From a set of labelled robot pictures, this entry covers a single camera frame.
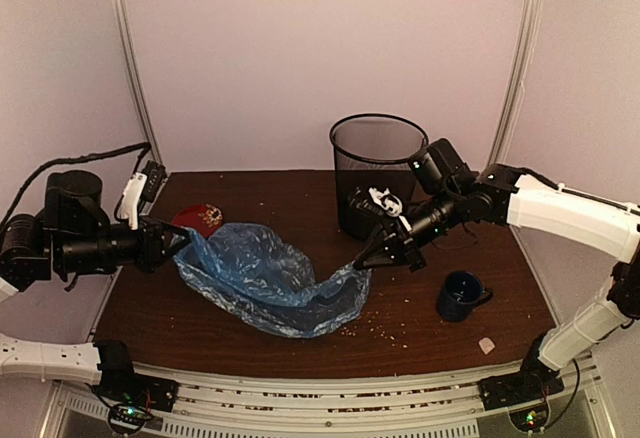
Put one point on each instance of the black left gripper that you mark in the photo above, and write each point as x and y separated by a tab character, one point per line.
151	252

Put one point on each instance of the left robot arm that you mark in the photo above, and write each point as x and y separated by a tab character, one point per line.
72	236

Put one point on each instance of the red floral plate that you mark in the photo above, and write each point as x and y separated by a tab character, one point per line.
205	218

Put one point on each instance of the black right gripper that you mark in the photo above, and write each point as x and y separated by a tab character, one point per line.
402	250

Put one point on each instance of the blue plastic trash bag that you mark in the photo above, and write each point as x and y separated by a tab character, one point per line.
248	271

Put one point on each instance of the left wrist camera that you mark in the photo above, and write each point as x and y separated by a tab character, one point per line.
141	188

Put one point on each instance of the left aluminium corner post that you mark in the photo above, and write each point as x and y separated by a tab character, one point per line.
134	78

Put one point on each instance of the small pink paper scrap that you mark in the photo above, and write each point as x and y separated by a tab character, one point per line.
486	345

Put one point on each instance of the aluminium corner post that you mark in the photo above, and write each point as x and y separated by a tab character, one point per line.
134	78
524	50

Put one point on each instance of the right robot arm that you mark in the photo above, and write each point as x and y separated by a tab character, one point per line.
510	196

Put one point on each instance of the right aluminium corner post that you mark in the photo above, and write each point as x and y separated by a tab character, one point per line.
524	50

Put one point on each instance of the black mesh trash bin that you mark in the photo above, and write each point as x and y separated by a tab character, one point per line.
372	150

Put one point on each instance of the dark blue mug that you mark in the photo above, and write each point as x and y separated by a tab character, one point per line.
460	294

